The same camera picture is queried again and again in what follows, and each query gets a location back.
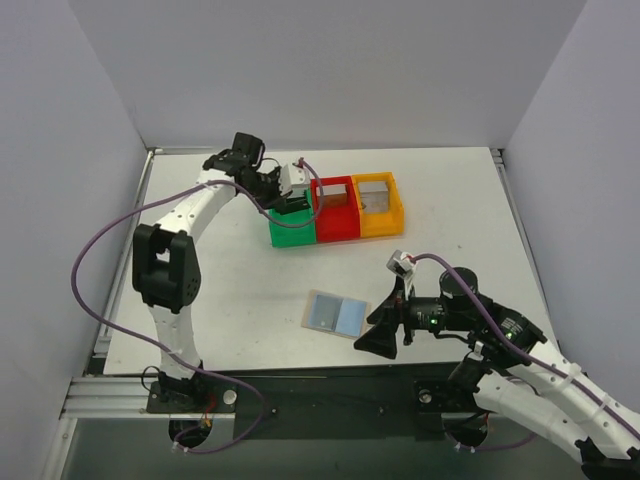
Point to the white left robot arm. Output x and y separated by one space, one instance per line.
165 267

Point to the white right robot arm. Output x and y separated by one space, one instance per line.
512 369

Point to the red plastic bin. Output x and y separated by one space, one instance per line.
339 224

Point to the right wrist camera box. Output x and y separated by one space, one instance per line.
401 264

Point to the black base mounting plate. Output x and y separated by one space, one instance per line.
338 403

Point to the cards in red bin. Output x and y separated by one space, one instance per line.
332 196

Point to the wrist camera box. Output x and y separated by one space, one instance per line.
293 180
401 264

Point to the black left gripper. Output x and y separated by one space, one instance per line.
278 198

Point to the grey credit card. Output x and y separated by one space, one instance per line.
324 312

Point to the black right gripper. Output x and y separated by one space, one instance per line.
401 317

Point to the green plastic bin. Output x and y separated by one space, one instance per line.
282 237

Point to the beige leather card holder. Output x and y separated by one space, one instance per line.
351 323

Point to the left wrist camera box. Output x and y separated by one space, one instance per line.
293 180

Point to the cards in yellow bin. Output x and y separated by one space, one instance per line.
374 197

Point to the yellow plastic bin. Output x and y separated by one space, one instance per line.
391 223

